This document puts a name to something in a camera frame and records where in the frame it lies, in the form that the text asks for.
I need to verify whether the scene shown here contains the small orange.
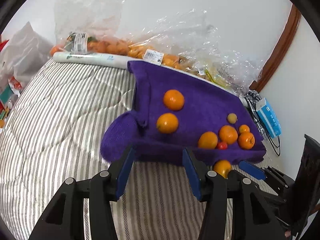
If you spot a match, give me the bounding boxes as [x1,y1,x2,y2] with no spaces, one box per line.
[156,113,179,134]
[238,132,255,150]

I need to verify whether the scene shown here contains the large orange front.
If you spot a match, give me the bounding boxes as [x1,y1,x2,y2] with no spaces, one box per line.
[213,160,232,179]

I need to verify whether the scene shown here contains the large orange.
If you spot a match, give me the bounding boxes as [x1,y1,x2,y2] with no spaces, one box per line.
[213,160,232,179]
[163,89,185,111]

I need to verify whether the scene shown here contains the red tomato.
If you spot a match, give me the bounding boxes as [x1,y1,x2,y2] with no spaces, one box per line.
[216,141,228,150]

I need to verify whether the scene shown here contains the oval orange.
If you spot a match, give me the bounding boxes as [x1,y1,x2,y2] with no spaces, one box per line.
[238,125,251,134]

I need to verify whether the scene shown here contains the yellow-green round fruit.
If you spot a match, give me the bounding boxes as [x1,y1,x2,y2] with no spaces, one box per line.
[227,113,238,124]

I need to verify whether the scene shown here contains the blue tissue box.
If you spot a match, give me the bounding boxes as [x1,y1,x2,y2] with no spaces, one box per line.
[256,98,282,139]

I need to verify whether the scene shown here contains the purple towel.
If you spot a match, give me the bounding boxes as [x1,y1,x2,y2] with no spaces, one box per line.
[100,61,266,165]

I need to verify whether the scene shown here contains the clear bag yellow fruit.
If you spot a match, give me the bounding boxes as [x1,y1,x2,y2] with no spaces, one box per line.
[175,10,264,96]

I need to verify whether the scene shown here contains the clear bag of oranges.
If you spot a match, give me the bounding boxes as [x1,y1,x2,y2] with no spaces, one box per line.
[130,11,206,72]

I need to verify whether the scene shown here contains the white plastic bag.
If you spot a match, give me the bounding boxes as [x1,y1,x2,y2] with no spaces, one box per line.
[1,22,53,92]

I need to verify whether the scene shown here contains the red paper shopping bag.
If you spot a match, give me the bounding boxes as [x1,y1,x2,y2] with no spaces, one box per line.
[0,40,9,51]

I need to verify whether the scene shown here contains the clear bag of tangerines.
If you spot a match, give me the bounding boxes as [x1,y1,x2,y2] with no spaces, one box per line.
[50,0,129,55]

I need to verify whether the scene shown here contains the black cables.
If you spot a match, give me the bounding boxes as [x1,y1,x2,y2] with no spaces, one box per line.
[243,89,282,157]

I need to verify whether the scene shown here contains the brown wooden door frame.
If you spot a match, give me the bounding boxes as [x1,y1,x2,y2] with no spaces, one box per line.
[250,5,301,92]

